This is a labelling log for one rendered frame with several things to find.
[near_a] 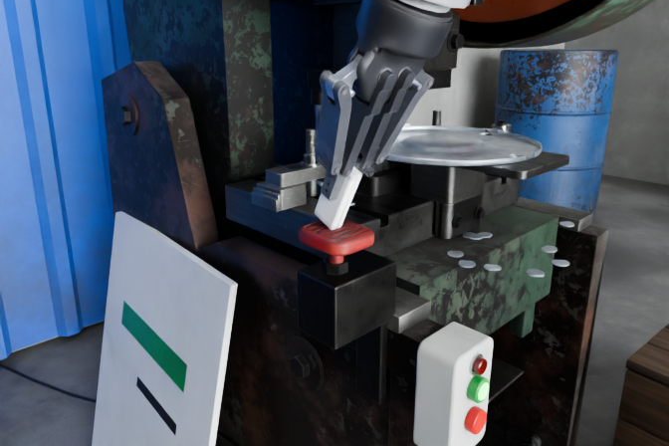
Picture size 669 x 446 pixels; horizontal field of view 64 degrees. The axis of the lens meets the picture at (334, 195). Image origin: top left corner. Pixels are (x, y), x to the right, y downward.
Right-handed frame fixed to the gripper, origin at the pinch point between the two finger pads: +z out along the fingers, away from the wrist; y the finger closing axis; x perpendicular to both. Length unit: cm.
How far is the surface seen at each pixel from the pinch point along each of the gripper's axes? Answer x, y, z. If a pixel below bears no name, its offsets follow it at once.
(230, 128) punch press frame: 36.5, 13.9, 16.8
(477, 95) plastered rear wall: 117, 251, 74
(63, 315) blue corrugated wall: 90, 8, 119
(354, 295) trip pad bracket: -6.9, -0.2, 8.0
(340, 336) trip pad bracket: -8.6, -2.1, 11.6
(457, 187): 2.1, 29.8, 7.6
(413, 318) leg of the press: -10.2, 8.6, 12.6
